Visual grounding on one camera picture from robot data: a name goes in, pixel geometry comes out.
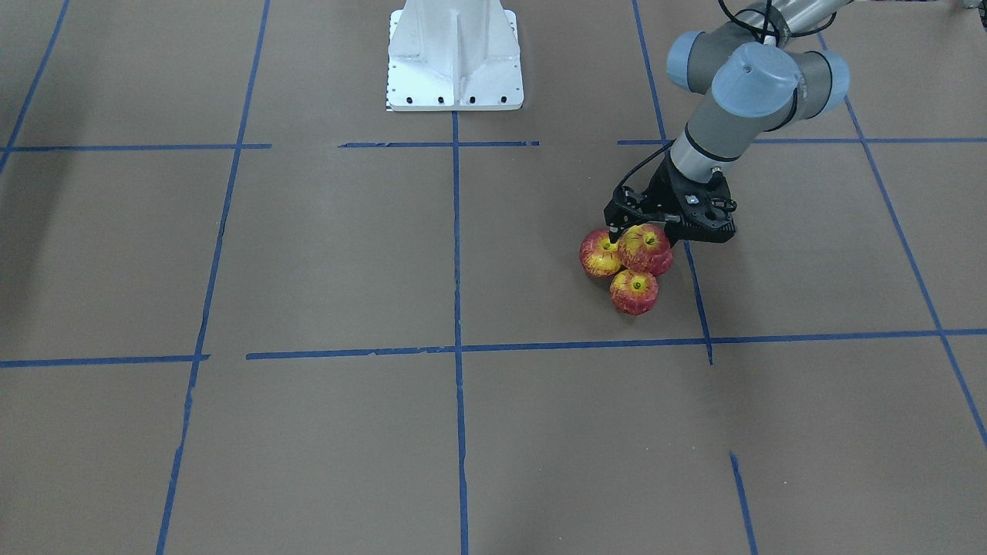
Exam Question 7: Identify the red yellow apple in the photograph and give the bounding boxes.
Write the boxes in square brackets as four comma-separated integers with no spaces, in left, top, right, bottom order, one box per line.
[609,268,660,316]
[578,228,623,278]

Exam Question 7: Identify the red yellow apple front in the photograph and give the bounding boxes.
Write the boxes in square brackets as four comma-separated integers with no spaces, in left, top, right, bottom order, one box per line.
[609,268,660,316]

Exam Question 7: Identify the black far camera cable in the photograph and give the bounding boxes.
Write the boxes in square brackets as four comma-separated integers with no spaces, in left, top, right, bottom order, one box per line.
[614,0,780,203]

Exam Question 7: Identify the red yellow apple alone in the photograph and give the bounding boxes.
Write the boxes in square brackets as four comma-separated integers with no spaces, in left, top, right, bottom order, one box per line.
[617,224,674,278]

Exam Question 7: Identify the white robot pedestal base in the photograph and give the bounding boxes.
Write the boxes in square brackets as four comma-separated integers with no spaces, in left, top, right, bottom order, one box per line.
[386,1,525,112]

